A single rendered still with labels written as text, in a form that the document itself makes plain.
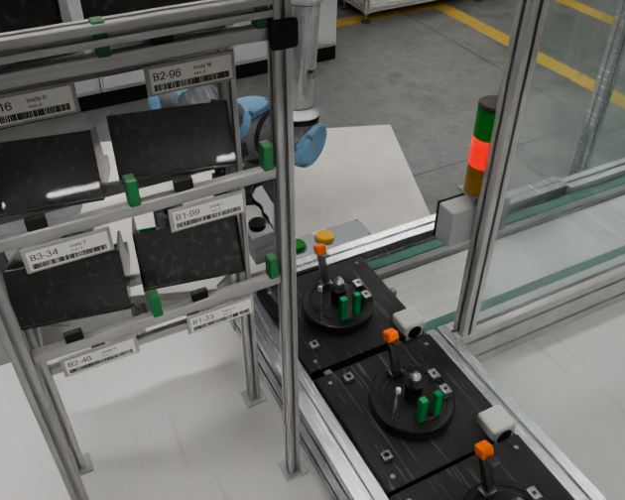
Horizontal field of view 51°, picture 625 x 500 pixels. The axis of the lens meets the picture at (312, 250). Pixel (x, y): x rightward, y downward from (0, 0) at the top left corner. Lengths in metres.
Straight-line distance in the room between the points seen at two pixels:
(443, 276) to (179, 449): 0.66
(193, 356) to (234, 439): 0.22
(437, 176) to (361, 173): 1.65
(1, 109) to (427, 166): 3.07
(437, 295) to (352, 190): 0.50
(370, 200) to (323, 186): 0.14
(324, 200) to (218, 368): 0.62
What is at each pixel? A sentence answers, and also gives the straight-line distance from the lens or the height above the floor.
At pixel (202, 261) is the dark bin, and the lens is 0.84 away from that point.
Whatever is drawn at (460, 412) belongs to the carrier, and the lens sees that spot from 1.14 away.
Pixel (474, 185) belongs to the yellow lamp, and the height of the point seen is 1.28.
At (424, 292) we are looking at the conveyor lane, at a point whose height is 0.92.
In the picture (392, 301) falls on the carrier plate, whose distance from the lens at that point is 1.30.
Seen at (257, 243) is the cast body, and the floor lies 1.15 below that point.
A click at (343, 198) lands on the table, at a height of 0.86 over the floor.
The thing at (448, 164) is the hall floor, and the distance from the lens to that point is 3.60.
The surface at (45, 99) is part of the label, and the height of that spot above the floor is 1.60.
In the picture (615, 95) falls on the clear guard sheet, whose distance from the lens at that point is 1.17.
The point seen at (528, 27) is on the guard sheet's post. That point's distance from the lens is 0.95.
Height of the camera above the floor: 1.86
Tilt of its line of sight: 39 degrees down
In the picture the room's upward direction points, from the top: straight up
